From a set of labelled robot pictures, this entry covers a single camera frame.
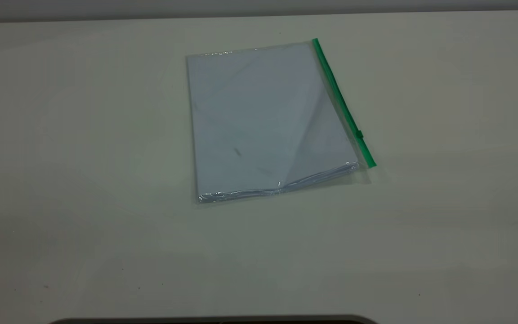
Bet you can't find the clear zip bag green strip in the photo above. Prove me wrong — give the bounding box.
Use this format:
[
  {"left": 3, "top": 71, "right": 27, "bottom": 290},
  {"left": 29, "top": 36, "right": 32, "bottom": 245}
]
[{"left": 186, "top": 38, "right": 377, "bottom": 205}]

